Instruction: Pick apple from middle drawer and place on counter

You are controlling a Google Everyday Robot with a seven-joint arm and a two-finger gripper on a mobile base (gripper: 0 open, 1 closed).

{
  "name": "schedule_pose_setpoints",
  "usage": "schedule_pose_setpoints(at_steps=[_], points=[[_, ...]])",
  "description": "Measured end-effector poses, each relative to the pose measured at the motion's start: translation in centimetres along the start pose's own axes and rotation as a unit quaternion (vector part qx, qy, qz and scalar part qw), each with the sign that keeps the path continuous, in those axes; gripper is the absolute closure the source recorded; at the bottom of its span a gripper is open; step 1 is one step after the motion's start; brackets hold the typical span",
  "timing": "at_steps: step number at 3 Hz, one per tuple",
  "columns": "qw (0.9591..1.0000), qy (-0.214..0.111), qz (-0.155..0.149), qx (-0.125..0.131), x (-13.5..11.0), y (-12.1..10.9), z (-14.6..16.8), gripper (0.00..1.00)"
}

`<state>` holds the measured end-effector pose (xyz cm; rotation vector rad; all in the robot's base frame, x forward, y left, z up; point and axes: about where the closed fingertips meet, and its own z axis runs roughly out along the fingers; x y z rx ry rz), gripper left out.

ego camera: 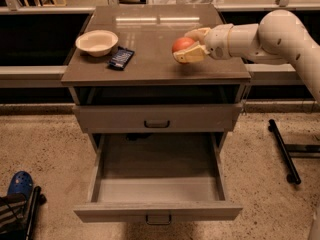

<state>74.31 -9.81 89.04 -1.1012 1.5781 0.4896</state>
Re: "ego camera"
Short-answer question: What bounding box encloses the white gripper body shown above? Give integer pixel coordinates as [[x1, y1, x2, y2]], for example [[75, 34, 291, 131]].
[[204, 24, 233, 60]]

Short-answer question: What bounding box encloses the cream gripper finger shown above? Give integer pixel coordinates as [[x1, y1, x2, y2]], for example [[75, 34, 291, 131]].
[[173, 42, 210, 64], [184, 27, 210, 44]]

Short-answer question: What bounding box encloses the red apple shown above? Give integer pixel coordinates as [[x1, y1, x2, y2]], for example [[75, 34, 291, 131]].
[[172, 37, 195, 53]]

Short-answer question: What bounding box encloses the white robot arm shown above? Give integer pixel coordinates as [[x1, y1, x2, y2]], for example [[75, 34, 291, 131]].
[[172, 10, 320, 240]]

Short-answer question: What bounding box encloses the grey drawer cabinet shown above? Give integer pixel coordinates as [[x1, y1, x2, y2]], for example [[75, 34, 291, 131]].
[[62, 5, 250, 146]]

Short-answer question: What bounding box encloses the open grey middle drawer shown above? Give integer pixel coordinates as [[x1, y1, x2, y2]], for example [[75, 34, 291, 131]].
[[74, 133, 242, 225]]

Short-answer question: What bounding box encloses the blue snack packet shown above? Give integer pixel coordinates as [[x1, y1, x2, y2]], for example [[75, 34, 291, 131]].
[[108, 47, 134, 70]]

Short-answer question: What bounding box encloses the black metal stand base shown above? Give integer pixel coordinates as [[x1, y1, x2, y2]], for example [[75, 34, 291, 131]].
[[268, 119, 320, 185]]

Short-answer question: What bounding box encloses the blue croc shoe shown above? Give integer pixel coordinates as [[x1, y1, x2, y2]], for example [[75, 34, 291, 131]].
[[7, 171, 33, 200]]

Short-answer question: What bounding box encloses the black chair base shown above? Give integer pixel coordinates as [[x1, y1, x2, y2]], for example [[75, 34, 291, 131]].
[[0, 186, 46, 240]]

